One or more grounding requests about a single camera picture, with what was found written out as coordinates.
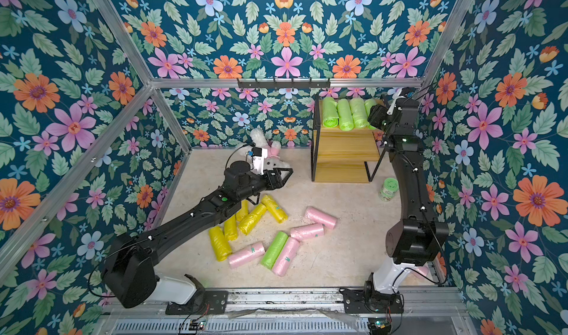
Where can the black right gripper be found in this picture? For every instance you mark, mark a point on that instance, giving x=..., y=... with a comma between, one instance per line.
x=377, y=114

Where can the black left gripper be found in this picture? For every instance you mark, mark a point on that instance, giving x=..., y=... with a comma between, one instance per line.
x=274, y=183

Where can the green trash bag roll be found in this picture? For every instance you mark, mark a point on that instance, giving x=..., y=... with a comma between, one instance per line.
x=369, y=104
x=273, y=252
x=346, y=122
x=330, y=115
x=359, y=114

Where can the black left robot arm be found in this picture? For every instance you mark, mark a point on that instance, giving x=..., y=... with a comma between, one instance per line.
x=129, y=269

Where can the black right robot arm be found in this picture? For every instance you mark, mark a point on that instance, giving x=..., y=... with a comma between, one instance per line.
x=418, y=237

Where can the yellow trash bag roll right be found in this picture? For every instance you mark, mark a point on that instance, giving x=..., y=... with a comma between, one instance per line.
x=274, y=208

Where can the pink trash bag roll upper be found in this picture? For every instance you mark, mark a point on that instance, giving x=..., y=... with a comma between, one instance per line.
x=319, y=216

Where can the pink trash bag roll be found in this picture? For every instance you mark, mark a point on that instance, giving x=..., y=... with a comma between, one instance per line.
x=287, y=255
x=246, y=255
x=307, y=232
x=319, y=216

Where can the yellow trash bag roll middle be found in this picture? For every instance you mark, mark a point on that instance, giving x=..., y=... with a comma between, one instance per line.
x=252, y=219

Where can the pink trash bag roll middle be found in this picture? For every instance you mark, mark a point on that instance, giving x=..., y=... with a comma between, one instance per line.
x=307, y=232

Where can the yellow trash bag roll upright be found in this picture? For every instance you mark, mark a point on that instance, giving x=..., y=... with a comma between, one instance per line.
x=230, y=228

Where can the pink trash bag roll left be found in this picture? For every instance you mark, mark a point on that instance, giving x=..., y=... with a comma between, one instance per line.
x=246, y=255

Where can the pink trash bag roll lower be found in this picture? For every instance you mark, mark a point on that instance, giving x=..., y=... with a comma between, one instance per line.
x=287, y=255

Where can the yellow trash bag roll large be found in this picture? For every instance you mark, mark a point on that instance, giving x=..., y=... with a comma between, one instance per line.
x=221, y=247

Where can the white plush bunny pink shirt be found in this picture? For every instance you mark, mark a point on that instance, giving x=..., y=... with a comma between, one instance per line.
x=258, y=139

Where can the upper green lidded jar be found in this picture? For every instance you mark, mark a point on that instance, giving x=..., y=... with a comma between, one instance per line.
x=389, y=189

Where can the green circuit board left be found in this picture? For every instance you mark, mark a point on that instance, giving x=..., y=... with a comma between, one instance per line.
x=196, y=325

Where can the green circuit board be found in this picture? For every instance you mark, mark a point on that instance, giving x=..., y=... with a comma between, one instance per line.
x=377, y=326
x=196, y=325

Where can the green circuit board right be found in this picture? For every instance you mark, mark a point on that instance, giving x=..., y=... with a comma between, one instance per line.
x=377, y=326

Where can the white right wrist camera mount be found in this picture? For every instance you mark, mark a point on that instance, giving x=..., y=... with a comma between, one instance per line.
x=397, y=95

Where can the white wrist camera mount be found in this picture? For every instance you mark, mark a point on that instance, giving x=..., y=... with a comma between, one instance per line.
x=397, y=95
x=258, y=156

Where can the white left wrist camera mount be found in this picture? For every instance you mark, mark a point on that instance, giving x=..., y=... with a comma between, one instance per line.
x=258, y=156

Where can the wooden shelf black metal frame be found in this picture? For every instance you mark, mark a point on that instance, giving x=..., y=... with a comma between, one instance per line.
x=339, y=156

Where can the black hook rail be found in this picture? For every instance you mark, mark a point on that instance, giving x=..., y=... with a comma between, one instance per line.
x=274, y=83

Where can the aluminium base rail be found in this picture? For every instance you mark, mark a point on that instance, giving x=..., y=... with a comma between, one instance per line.
x=422, y=310

